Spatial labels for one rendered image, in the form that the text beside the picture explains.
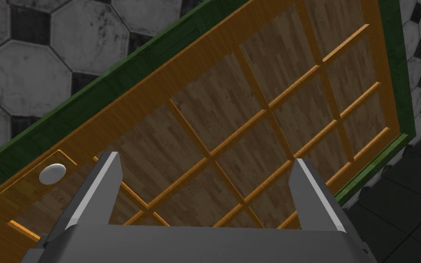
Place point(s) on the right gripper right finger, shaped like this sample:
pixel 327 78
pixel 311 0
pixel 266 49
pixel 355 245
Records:
pixel 314 201

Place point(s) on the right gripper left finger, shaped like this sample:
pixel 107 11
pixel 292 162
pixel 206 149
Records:
pixel 97 193

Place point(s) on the white round door knob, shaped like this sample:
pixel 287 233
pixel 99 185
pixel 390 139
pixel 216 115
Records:
pixel 52 174

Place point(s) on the orange wooden panelled door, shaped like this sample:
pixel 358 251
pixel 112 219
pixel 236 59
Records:
pixel 232 120

